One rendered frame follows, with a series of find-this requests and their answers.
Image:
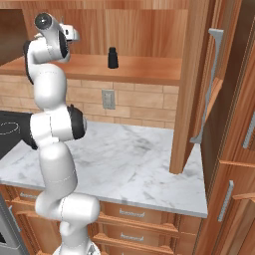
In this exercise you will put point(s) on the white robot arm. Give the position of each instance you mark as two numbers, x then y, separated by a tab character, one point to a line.
53	123

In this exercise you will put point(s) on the grey wall outlet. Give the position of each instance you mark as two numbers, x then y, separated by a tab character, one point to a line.
108	99

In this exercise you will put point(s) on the wooden wall cabinet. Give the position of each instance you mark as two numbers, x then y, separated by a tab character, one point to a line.
139	33

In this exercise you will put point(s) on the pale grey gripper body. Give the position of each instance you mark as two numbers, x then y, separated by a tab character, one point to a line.
74	35

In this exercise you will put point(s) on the tall wooden cupboard door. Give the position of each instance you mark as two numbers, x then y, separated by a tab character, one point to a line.
232	83

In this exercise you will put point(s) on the dark wooden cabinet door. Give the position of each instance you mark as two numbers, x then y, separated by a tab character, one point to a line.
11	36

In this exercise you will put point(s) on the black shaker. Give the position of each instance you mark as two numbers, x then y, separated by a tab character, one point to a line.
113	59

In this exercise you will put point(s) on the black hob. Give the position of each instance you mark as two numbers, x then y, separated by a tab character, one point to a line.
13	132

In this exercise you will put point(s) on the narrow wooden drawer front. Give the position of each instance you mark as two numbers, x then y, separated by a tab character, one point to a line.
16	194

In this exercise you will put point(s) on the grey oven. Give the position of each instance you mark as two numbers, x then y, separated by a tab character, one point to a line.
8	232

